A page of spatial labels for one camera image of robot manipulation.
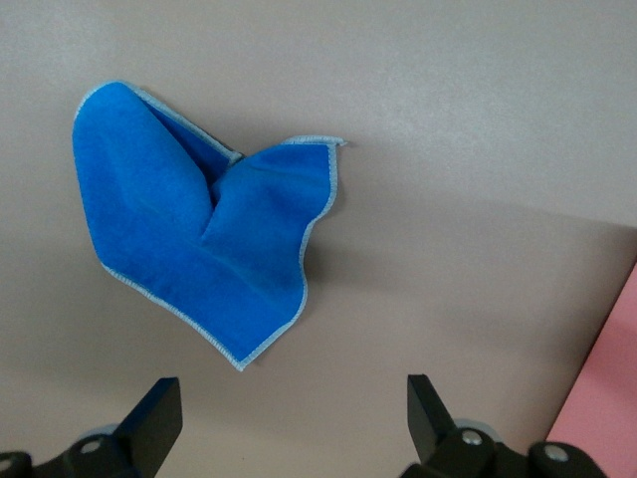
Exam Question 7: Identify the blue microfibre cloth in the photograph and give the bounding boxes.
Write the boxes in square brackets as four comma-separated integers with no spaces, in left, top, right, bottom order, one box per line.
[73,80,349,374]

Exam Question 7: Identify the pink plastic bin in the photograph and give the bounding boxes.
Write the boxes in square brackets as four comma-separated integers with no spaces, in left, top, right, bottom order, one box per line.
[544,261,637,478]

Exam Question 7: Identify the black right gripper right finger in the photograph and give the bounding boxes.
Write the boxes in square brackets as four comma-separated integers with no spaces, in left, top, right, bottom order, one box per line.
[401,372,530,478]

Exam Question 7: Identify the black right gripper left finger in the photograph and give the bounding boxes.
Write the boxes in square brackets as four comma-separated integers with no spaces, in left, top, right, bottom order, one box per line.
[34,376,183,478]

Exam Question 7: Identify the brown table cover mat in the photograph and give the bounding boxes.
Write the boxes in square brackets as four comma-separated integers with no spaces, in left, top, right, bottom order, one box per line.
[0,0,637,478]

